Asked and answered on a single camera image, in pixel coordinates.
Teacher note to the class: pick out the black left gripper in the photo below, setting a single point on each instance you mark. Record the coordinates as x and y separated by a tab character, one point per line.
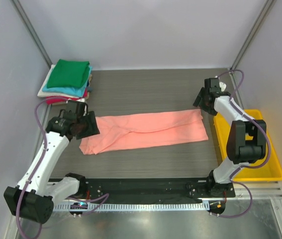
93	129

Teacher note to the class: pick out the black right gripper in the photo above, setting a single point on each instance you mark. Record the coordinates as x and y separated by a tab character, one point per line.
201	95

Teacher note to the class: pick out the salmon pink t shirt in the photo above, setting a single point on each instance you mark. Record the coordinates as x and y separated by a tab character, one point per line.
144	131

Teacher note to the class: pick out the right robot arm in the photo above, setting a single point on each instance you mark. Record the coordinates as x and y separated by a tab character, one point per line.
248	145

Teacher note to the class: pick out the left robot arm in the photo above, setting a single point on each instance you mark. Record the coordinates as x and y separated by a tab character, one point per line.
32	198

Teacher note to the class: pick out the cyan folded t shirt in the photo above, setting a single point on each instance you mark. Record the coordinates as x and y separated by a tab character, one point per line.
90	69

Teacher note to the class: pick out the grey folded t shirt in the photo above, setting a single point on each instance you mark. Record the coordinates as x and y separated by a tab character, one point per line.
88	87

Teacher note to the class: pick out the red folded t shirt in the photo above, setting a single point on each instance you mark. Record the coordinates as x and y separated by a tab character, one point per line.
56	99

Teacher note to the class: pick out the beige folded t shirt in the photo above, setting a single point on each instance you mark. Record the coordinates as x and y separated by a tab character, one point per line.
87	95

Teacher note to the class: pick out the green folded t shirt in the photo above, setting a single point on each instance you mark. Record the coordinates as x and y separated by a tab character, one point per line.
69	74

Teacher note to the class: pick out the white folded t shirt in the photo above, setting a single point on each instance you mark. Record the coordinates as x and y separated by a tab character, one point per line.
43	94

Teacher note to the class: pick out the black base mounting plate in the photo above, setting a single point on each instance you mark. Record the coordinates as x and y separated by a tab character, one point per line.
148	191

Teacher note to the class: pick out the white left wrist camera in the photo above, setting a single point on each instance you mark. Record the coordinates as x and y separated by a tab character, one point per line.
82	100

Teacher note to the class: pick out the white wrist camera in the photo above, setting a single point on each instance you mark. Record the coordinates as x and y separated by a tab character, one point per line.
82	100
222	85

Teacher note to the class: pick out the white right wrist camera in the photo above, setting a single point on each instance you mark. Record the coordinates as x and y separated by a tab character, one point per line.
222	85

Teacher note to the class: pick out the slotted cable duct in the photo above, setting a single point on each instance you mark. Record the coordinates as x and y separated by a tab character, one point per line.
73	207

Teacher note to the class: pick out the left aluminium frame post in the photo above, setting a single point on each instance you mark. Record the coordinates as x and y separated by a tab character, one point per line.
31	30

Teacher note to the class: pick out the aluminium frame post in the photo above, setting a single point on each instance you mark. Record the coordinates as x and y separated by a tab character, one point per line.
265	10
31	30

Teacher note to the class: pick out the right aluminium frame post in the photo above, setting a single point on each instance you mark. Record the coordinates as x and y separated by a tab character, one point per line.
265	10

